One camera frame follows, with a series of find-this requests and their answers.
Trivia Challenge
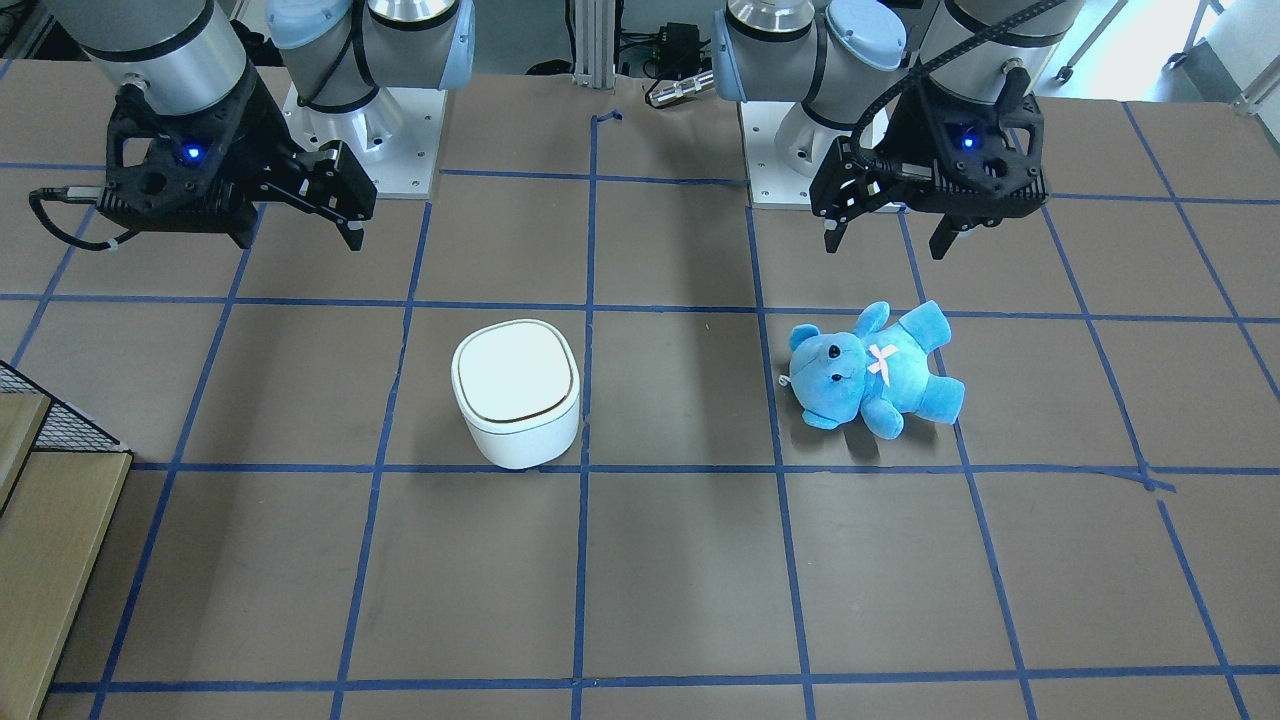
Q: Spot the white lidded trash can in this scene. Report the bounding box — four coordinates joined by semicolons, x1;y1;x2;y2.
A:
451;318;581;470

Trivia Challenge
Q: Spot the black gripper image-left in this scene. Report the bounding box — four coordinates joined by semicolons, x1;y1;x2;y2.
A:
95;68;378;251

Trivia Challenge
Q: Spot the black corrugated cable image-right arm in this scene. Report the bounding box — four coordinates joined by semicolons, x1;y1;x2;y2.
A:
849;1;1082;170

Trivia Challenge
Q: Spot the silver metal connector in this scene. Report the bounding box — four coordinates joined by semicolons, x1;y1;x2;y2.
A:
644;70;716;109

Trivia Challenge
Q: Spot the aluminium profile post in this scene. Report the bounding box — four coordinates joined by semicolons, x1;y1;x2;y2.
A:
567;1;620;92

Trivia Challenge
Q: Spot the blue teddy bear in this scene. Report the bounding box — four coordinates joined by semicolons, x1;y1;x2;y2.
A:
778;300;966;439

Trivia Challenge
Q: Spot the wooden shelf with wire mesh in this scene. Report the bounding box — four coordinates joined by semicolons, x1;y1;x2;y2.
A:
1;363;133;719

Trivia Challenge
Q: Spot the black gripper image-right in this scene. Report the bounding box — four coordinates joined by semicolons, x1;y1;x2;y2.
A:
810;76;1050;260

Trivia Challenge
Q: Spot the black power adapter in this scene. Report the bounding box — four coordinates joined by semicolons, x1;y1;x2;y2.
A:
655;22;701;69

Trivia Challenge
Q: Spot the black cable on image-left gripper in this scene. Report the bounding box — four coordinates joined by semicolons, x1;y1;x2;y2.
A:
28;184;136;252

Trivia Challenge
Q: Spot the silver robot arm image-right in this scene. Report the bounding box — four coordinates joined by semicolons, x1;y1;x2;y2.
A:
710;1;1082;260

